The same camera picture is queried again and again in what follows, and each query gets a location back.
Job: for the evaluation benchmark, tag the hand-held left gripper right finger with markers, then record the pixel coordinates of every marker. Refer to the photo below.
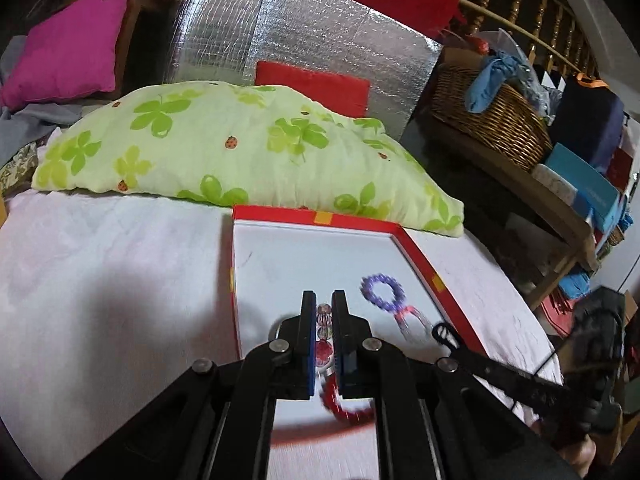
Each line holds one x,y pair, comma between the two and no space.
341,350

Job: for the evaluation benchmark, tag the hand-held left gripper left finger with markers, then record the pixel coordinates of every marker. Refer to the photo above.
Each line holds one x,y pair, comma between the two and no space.
311,350

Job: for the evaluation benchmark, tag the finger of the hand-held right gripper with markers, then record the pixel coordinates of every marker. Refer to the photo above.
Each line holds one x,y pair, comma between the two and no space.
490,367

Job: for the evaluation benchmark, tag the red shallow cardboard box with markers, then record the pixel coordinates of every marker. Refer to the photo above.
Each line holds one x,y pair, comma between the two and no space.
280,270

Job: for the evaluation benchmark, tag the person's right hand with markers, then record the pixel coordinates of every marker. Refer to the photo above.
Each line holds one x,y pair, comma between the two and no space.
582,457

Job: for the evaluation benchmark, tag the blue box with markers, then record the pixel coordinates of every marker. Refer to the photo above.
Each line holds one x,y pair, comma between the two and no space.
585,185

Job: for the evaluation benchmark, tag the white speckled box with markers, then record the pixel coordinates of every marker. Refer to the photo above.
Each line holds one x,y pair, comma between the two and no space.
555,185

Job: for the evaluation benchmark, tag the wooden shelf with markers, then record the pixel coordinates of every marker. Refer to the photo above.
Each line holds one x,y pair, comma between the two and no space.
510,180

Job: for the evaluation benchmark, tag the green floral pillow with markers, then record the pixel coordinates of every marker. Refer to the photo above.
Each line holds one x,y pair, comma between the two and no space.
225,145

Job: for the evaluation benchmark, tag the navy bag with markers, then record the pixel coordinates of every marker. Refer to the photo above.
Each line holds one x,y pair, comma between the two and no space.
592,120

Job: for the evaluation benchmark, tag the wicker basket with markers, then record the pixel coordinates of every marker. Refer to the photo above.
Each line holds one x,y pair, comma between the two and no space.
490,120

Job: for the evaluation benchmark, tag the small red cushion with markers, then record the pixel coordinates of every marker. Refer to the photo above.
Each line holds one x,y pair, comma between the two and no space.
310,85

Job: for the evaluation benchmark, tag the blue cloth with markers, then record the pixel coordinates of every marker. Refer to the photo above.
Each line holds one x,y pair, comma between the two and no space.
492,80

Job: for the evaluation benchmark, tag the silver foil insulation panel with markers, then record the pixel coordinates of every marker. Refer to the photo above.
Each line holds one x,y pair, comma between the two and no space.
310,25

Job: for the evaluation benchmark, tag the patterned floral cloth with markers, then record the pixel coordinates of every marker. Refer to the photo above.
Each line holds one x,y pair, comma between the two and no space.
15,170

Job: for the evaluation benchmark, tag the wooden railing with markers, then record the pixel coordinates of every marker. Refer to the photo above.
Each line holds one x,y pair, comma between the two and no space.
525,5

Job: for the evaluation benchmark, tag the grey blanket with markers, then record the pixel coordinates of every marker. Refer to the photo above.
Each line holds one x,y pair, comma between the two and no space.
20,120

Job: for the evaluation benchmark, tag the magenta pillow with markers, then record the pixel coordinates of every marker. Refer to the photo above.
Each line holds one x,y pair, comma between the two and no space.
65,45

